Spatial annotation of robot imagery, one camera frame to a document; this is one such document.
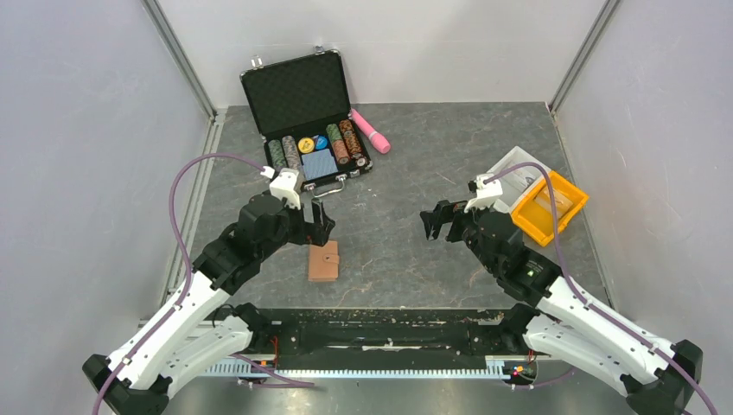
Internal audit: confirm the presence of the red green chip row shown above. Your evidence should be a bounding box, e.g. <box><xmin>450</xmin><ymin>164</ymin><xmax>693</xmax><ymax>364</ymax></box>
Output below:
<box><xmin>326</xmin><ymin>124</ymin><xmax>351</xmax><ymax>165</ymax></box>

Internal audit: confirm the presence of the pink cylindrical flashlight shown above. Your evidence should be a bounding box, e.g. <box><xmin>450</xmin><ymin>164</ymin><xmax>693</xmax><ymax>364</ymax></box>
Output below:
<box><xmin>350</xmin><ymin>108</ymin><xmax>392</xmax><ymax>154</ymax></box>

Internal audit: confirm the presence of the white plastic bin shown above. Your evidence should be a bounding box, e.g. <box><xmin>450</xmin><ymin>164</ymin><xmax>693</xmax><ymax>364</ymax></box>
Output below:
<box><xmin>487</xmin><ymin>146</ymin><xmax>552</xmax><ymax>214</ymax></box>

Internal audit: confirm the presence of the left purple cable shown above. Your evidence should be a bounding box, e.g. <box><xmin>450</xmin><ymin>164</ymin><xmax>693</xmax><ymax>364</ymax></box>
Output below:
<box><xmin>91</xmin><ymin>152</ymin><xmax>271</xmax><ymax>415</ymax></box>

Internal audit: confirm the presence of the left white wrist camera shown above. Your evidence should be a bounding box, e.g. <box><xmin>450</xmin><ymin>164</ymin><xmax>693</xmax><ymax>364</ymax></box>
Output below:
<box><xmin>260</xmin><ymin>166</ymin><xmax>303</xmax><ymax>210</ymax></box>

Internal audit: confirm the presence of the orange black chip row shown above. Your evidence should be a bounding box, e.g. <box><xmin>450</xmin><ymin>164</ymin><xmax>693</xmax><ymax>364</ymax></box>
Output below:
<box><xmin>338</xmin><ymin>119</ymin><xmax>367</xmax><ymax>167</ymax></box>

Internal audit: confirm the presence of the grey poker chip row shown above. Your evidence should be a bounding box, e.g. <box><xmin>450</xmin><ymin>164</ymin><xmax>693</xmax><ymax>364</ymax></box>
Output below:
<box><xmin>281</xmin><ymin>136</ymin><xmax>303</xmax><ymax>169</ymax></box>

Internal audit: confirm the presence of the yellow dealer chip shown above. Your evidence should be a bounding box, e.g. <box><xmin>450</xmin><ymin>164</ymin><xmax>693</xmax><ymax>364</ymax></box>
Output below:
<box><xmin>297</xmin><ymin>137</ymin><xmax>316</xmax><ymax>154</ymax></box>

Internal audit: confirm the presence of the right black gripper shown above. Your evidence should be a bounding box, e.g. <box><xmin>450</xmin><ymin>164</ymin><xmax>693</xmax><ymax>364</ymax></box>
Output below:
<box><xmin>420</xmin><ymin>195</ymin><xmax>499</xmax><ymax>274</ymax></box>

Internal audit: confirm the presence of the yellow plastic bin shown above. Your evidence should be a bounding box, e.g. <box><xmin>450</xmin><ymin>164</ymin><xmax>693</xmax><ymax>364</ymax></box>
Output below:
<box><xmin>511</xmin><ymin>171</ymin><xmax>590</xmax><ymax>246</ymax></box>

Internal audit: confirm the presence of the card in yellow bin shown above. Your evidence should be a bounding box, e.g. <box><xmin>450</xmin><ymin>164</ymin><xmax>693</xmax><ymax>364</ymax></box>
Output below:
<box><xmin>534</xmin><ymin>186</ymin><xmax>574</xmax><ymax>219</ymax></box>

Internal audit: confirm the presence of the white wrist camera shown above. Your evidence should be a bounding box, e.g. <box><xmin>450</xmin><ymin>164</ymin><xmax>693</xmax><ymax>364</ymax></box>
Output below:
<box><xmin>260</xmin><ymin>166</ymin><xmax>303</xmax><ymax>210</ymax></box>
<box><xmin>463</xmin><ymin>178</ymin><xmax>503</xmax><ymax>214</ymax></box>

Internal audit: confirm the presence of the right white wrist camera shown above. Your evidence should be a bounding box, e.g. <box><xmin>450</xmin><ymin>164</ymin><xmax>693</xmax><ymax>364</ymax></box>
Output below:
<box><xmin>463</xmin><ymin>178</ymin><xmax>503</xmax><ymax>214</ymax></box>

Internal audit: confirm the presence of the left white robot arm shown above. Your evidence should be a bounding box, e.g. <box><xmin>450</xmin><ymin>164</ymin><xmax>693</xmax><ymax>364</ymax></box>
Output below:
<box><xmin>82</xmin><ymin>191</ymin><xmax>335</xmax><ymax>414</ymax></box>

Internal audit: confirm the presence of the blue playing card deck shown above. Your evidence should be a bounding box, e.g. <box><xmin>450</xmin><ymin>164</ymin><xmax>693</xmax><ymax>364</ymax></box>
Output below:
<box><xmin>302</xmin><ymin>150</ymin><xmax>338</xmax><ymax>181</ymax></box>

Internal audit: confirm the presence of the brown leather card holder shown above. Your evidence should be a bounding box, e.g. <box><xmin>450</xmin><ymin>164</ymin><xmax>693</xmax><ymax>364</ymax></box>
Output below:
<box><xmin>308</xmin><ymin>240</ymin><xmax>340</xmax><ymax>282</ymax></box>

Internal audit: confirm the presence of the card in white bin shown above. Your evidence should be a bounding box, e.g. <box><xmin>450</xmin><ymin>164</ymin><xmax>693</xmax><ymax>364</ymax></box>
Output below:
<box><xmin>504</xmin><ymin>167</ymin><xmax>543</xmax><ymax>193</ymax></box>

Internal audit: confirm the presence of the black poker chip case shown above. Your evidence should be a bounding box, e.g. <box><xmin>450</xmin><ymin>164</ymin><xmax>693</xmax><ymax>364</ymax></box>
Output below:
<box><xmin>239</xmin><ymin>47</ymin><xmax>373</xmax><ymax>193</ymax></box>

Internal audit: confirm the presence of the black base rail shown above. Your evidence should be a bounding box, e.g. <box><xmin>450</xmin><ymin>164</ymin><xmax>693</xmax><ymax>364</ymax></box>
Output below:
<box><xmin>211</xmin><ymin>303</ymin><xmax>541</xmax><ymax>379</ymax></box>

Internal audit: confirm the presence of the blue dealer chip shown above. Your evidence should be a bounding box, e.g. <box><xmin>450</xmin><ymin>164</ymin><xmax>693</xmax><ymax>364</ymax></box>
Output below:
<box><xmin>313</xmin><ymin>135</ymin><xmax>329</xmax><ymax>151</ymax></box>

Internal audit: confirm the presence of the green poker chip row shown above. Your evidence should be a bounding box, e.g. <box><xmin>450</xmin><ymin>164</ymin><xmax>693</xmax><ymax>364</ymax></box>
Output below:
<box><xmin>267</xmin><ymin>139</ymin><xmax>289</xmax><ymax>170</ymax></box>

